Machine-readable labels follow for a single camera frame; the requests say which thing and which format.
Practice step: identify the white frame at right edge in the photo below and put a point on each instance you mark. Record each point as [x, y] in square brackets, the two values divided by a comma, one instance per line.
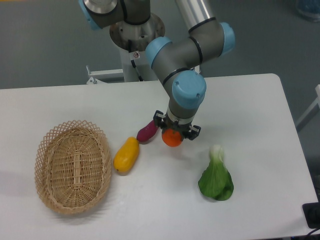
[310, 112]

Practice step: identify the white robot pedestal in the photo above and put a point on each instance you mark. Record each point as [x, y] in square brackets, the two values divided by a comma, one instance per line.
[131, 41]

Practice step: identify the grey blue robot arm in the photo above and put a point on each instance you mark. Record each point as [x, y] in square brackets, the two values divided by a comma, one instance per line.
[148, 55]

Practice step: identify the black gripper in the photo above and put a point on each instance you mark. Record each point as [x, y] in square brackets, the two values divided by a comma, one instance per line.
[187, 131]

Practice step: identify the green bok choy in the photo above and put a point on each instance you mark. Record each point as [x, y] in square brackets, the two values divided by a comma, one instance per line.
[216, 181]

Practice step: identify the orange fruit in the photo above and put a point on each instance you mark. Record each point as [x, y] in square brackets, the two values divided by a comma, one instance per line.
[171, 138]

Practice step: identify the purple sweet potato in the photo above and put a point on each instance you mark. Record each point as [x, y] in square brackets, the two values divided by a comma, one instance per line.
[147, 132]

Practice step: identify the woven wicker basket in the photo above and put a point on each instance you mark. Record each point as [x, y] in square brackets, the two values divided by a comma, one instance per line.
[73, 167]

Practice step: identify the black device at table edge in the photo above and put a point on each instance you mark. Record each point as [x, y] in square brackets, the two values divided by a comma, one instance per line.
[312, 214]

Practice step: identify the yellow mango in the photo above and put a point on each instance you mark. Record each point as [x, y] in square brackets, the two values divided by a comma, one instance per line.
[126, 156]

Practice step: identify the blue object top right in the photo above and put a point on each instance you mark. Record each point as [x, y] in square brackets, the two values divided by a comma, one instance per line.
[309, 9]

